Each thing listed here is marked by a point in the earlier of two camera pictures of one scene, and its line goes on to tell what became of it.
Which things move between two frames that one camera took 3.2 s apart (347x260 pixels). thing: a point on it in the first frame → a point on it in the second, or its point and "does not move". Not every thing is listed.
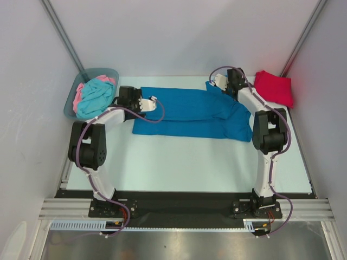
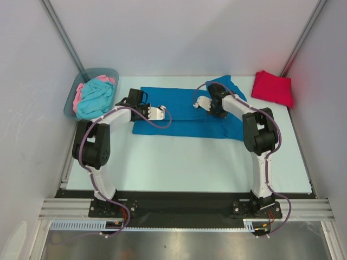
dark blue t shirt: x=207 y=112 does not move
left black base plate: x=110 y=209 does not move
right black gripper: x=231 y=88 → x=214 y=105
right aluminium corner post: x=302 y=38 does not move
